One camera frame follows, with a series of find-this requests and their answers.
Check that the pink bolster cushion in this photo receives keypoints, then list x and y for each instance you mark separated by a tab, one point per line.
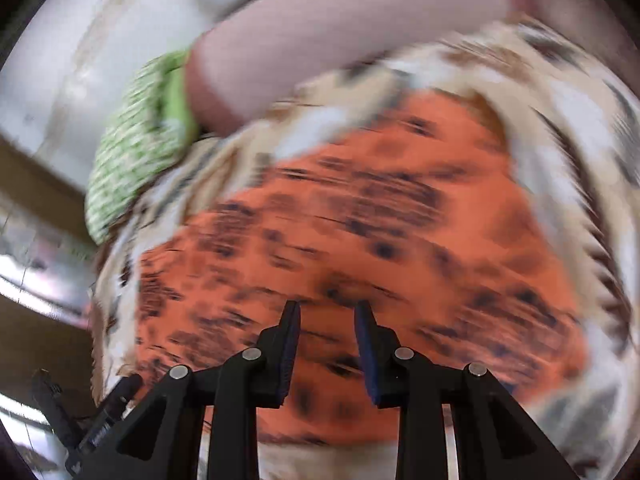
325	45

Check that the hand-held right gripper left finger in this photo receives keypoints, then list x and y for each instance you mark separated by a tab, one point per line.
289	340

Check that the green checked folded quilt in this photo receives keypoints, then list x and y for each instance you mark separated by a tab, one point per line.
130	150

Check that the leaf print blanket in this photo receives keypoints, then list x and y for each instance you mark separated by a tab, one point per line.
550	110

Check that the stained glass door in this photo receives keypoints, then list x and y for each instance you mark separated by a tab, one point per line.
40	270

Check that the orange floral dress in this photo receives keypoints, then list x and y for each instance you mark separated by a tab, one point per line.
375	210

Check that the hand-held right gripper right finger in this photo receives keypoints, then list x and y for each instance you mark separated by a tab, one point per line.
367	345

